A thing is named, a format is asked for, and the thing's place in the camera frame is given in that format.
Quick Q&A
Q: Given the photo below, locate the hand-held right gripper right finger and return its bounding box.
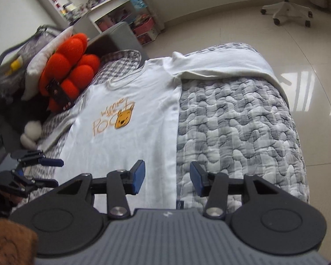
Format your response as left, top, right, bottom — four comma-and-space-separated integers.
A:
190, 161, 286, 219

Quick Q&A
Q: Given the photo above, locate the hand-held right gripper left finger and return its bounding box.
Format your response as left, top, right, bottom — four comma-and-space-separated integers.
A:
56, 159, 147, 219

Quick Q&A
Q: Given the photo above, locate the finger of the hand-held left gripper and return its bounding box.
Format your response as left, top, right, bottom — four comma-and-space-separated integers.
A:
11, 150, 64, 168
14, 174, 59, 198

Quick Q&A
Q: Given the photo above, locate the white printed t-shirt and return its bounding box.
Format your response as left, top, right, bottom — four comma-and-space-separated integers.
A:
37, 50, 282, 210

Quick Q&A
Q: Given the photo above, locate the grey shoulder bag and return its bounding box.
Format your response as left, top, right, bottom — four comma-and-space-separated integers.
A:
0, 25, 61, 94

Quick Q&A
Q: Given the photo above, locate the white plush toy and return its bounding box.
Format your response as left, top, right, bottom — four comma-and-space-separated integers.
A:
20, 121, 43, 150

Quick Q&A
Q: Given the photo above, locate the brown fuzzy cloth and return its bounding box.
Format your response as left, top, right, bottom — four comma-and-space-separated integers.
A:
0, 218, 38, 265

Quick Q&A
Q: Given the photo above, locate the grey quilted blanket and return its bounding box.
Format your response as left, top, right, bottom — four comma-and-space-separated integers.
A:
25, 43, 311, 210

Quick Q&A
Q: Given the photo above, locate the black smartphone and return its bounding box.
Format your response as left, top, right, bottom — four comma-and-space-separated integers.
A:
45, 79, 73, 111

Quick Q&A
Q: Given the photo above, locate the orange knot cushion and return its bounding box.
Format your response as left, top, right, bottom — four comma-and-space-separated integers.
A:
39, 32, 101, 114

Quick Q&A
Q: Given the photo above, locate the white ruffled pillow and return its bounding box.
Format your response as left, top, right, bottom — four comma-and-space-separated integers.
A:
21, 26, 73, 101

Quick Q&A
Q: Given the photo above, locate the yellow bottle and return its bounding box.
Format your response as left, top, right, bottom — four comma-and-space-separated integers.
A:
9, 58, 24, 72

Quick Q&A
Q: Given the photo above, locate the grey checked quilted mat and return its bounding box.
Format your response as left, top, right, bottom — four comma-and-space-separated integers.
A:
92, 49, 143, 89

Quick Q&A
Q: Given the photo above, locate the pink basket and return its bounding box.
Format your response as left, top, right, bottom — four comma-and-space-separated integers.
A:
132, 17, 159, 45

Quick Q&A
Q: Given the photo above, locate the cluster of small desk items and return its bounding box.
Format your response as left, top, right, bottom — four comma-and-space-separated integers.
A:
51, 0, 100, 24

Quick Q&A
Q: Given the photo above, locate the white bookshelf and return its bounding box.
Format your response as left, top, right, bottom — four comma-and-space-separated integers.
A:
30, 0, 144, 31

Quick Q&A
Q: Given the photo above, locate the white desk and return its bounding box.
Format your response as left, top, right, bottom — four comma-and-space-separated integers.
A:
73, 0, 155, 38

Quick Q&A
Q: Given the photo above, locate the white office chair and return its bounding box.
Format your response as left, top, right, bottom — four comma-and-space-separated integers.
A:
252, 0, 313, 28

